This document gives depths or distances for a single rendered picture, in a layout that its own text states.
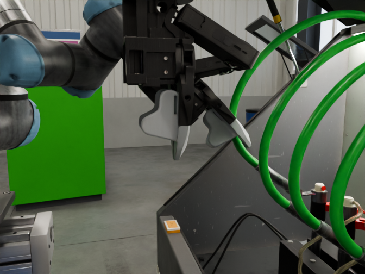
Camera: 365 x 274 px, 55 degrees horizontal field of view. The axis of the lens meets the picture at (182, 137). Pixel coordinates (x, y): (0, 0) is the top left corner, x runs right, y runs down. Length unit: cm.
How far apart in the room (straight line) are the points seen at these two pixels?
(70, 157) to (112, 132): 330
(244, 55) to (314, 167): 67
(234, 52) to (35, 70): 29
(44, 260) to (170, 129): 47
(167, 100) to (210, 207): 59
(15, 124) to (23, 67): 32
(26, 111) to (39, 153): 294
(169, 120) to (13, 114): 49
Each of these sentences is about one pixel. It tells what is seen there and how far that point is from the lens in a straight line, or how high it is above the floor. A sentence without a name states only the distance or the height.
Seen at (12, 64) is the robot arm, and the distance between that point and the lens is 55.
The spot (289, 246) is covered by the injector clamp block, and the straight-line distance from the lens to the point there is 75.
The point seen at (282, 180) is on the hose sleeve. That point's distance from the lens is 66.
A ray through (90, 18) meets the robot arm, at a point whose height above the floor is 140.
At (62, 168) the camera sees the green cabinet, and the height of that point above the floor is 41.
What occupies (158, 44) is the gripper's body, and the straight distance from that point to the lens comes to 41.
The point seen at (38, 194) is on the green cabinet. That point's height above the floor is 16.
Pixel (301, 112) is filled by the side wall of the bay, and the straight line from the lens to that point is 102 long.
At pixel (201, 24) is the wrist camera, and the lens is 44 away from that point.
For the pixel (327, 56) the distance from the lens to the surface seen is 58.
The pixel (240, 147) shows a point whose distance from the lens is 61.
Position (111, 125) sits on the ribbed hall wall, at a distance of 705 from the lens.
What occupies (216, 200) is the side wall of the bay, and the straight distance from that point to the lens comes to 97.
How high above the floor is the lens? 130
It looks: 9 degrees down
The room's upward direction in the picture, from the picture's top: straight up
